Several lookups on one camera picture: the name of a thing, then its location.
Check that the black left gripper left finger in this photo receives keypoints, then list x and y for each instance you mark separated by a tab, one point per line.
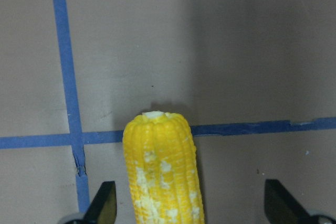
103	208

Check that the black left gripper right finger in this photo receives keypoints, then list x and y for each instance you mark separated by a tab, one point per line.
281	207

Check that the yellow corn cob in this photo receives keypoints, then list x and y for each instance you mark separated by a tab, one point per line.
160	156

